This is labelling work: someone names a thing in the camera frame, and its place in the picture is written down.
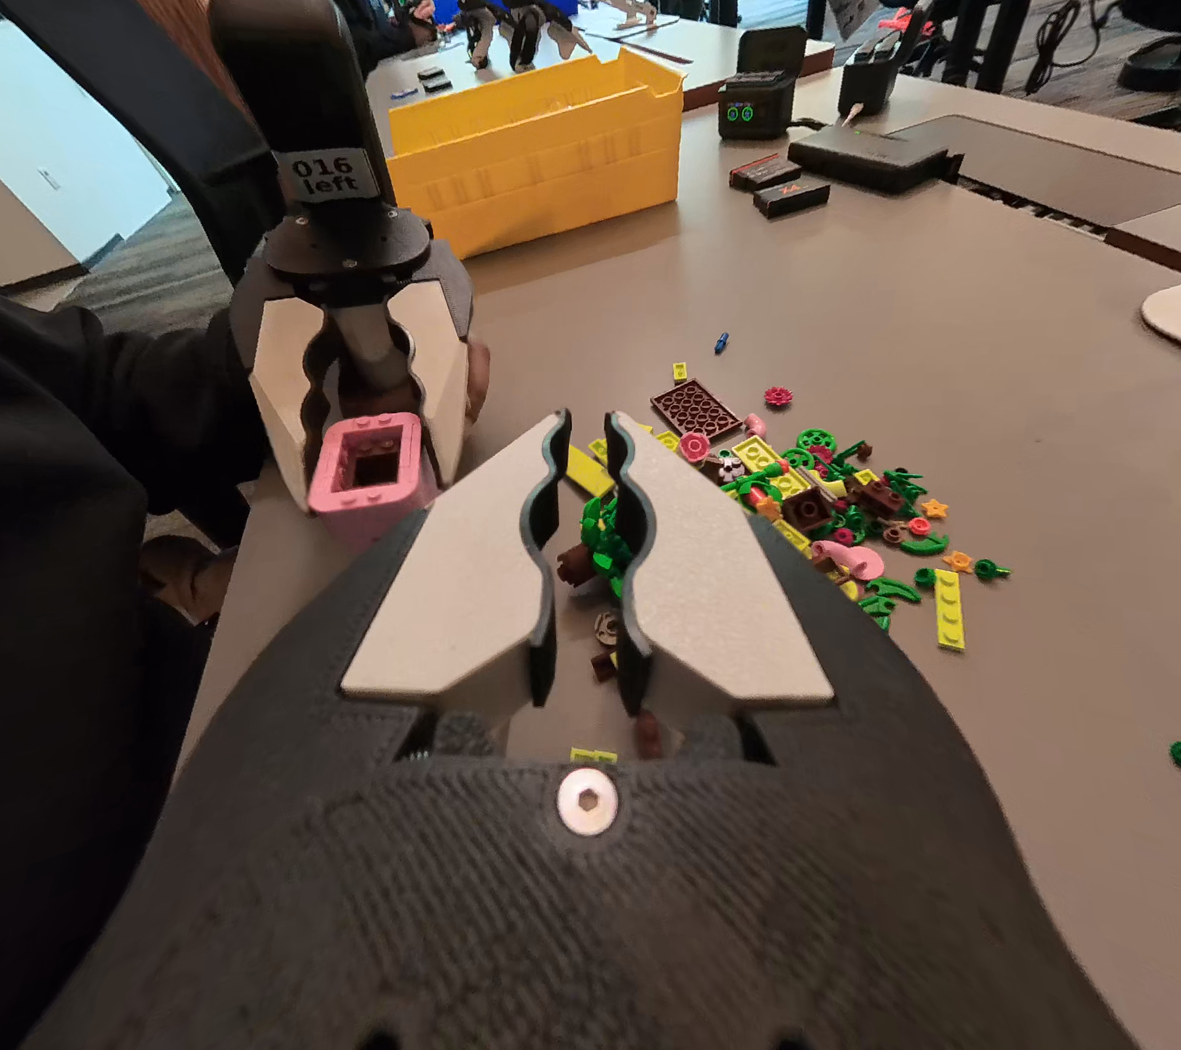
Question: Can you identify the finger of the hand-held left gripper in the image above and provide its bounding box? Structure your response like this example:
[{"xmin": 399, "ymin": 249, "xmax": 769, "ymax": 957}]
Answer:
[
  {"xmin": 387, "ymin": 282, "xmax": 471, "ymax": 488},
  {"xmin": 250, "ymin": 298, "xmax": 332, "ymax": 511}
]

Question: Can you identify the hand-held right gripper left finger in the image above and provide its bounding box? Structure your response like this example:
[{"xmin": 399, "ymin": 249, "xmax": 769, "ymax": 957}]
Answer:
[{"xmin": 341, "ymin": 410, "xmax": 574, "ymax": 709}]

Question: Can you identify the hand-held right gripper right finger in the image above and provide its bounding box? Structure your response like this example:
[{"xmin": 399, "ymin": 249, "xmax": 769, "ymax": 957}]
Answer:
[{"xmin": 605, "ymin": 410, "xmax": 836, "ymax": 716}]

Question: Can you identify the pink toy brick pot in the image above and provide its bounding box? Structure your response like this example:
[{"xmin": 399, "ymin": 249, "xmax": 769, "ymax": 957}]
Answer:
[{"xmin": 307, "ymin": 413, "xmax": 443, "ymax": 553}]

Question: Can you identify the pile of small toy bricks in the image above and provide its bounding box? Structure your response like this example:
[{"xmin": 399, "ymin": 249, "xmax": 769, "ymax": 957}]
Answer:
[{"xmin": 563, "ymin": 362, "xmax": 1012, "ymax": 686}]

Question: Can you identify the person's left forearm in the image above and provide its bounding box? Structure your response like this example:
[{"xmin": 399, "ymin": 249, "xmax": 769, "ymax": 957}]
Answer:
[{"xmin": 0, "ymin": 298, "xmax": 274, "ymax": 534}]

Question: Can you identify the person's left hand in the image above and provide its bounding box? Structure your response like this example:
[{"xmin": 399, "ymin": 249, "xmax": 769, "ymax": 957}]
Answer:
[{"xmin": 341, "ymin": 340, "xmax": 493, "ymax": 424}]

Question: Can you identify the pink arch toy piece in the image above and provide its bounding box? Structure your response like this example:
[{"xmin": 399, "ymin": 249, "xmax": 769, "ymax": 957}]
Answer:
[{"xmin": 812, "ymin": 539, "xmax": 889, "ymax": 583}]

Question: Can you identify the long wide lime plate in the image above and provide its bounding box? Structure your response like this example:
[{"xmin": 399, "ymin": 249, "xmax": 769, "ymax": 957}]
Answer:
[{"xmin": 734, "ymin": 436, "xmax": 795, "ymax": 478}]

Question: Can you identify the brown toy brick plate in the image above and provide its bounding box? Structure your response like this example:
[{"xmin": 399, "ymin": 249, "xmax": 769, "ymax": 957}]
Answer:
[{"xmin": 651, "ymin": 379, "xmax": 744, "ymax": 439}]

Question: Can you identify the yellow plastic bin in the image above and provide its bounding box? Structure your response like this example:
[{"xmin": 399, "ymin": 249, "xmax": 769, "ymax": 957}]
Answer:
[{"xmin": 388, "ymin": 46, "xmax": 686, "ymax": 261}]

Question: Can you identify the narrow lime toy plate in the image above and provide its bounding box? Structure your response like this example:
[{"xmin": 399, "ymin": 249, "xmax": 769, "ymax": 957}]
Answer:
[{"xmin": 934, "ymin": 567, "xmax": 969, "ymax": 652}]

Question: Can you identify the black tabletop gadget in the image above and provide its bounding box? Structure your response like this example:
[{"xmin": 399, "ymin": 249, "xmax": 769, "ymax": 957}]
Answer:
[
  {"xmin": 499, "ymin": 0, "xmax": 594, "ymax": 72},
  {"xmin": 455, "ymin": 0, "xmax": 518, "ymax": 70}
]

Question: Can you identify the black charger with green lights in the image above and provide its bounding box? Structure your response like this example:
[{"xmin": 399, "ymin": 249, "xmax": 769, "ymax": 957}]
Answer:
[{"xmin": 718, "ymin": 23, "xmax": 812, "ymax": 141}]

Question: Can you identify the black flat power box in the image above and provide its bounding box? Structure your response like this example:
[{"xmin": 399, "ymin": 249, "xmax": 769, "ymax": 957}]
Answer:
[{"xmin": 787, "ymin": 124, "xmax": 966, "ymax": 196}]

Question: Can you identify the black charger case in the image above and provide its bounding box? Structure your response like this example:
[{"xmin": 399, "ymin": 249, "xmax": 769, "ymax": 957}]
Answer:
[{"xmin": 839, "ymin": 0, "xmax": 935, "ymax": 119}]

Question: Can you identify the black camera battery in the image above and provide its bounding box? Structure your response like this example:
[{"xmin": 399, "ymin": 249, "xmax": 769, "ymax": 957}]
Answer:
[
  {"xmin": 752, "ymin": 179, "xmax": 832, "ymax": 221},
  {"xmin": 730, "ymin": 155, "xmax": 802, "ymax": 191}
]

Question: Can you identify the black hanging cable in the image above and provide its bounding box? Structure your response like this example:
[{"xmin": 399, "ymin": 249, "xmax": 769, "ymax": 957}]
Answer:
[{"xmin": 1025, "ymin": 0, "xmax": 1085, "ymax": 96}]

